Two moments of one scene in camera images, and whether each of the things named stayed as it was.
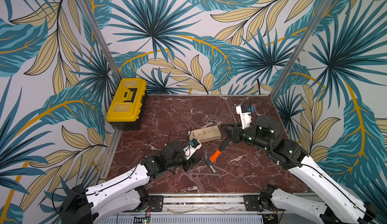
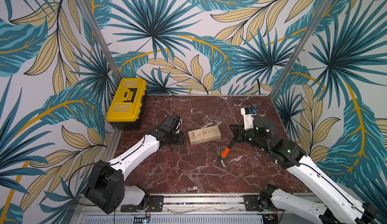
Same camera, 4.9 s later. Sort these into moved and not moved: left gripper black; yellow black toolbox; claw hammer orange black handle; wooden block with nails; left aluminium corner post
Moved: left gripper black; claw hammer orange black handle
Not moved: left aluminium corner post; yellow black toolbox; wooden block with nails
